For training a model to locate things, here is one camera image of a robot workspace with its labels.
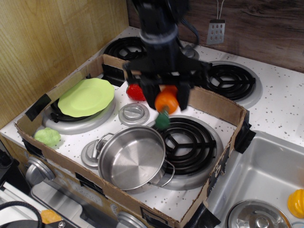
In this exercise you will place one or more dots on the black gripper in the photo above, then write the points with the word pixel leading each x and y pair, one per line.
pixel 165 64

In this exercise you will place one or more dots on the orange toy carrot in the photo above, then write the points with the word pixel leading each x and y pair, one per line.
pixel 166 103

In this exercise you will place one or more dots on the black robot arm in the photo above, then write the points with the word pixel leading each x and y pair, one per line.
pixel 160 15

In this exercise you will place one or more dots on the light green plate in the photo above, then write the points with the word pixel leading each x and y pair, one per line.
pixel 86 98

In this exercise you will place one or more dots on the red toy strawberry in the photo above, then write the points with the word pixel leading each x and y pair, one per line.
pixel 135 92

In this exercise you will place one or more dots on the silver centre stove knob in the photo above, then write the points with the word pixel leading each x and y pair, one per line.
pixel 134 114

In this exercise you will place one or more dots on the silver stove knob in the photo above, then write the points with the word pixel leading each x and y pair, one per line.
pixel 190 52
pixel 91 153
pixel 134 114

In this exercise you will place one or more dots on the silver back stove knob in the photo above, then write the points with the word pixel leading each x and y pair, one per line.
pixel 190 52

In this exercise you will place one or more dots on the back left black burner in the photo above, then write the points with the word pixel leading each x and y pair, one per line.
pixel 128 48

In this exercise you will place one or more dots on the black burner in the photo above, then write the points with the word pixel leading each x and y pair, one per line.
pixel 128 48
pixel 78 126
pixel 192 148
pixel 235 82

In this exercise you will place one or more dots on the front right black burner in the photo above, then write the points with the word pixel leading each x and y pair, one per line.
pixel 192 148

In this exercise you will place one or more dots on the back right black burner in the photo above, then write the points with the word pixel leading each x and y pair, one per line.
pixel 235 82

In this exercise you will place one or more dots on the cardboard fence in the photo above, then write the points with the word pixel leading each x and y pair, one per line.
pixel 154 206

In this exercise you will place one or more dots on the hanging metal spatula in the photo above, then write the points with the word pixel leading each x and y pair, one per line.
pixel 216 29

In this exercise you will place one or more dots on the stainless steel pot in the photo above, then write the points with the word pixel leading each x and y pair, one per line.
pixel 134 159

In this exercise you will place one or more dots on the silver front stove knob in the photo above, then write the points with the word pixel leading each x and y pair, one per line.
pixel 91 153

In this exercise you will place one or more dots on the front left black burner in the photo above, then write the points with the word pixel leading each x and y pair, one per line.
pixel 78 126

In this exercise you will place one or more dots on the green toy lettuce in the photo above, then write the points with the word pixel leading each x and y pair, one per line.
pixel 48 136

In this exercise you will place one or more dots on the silver sink basin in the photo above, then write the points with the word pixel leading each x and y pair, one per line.
pixel 269 170

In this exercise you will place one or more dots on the silver oven dial right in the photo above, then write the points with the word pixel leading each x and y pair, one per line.
pixel 126 220

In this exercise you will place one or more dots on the silver oven dial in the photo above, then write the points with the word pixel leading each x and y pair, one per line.
pixel 37 172
pixel 126 220

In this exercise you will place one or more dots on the silver pot lid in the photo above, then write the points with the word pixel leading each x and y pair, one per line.
pixel 256 214

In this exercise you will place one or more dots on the silver oven dial left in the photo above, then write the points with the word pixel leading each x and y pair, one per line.
pixel 37 172

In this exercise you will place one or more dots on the yellow toy in sink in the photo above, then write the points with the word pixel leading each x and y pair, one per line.
pixel 295 203

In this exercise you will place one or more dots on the orange toy bottom left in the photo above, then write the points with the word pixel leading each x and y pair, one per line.
pixel 49 216

